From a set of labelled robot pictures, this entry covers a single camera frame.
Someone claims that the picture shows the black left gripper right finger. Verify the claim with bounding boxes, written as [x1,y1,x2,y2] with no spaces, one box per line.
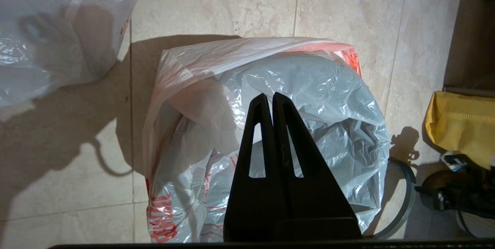
[273,92,363,242]

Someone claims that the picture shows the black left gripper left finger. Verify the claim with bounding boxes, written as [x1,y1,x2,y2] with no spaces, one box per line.
[224,93,289,242]

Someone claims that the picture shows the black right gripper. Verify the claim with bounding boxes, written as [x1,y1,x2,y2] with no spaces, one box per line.
[415,154,495,218]

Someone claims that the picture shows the grey bin rim ring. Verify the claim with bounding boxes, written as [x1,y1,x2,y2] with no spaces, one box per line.
[364,158,417,240]

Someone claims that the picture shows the white red-printed plastic bag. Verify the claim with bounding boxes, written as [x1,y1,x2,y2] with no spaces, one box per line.
[142,37,391,244]

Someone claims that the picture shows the white garbage bag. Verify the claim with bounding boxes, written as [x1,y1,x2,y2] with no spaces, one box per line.
[0,0,154,107]

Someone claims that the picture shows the yellow fabric bag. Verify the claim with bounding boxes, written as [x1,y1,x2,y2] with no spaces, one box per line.
[425,91,495,170]

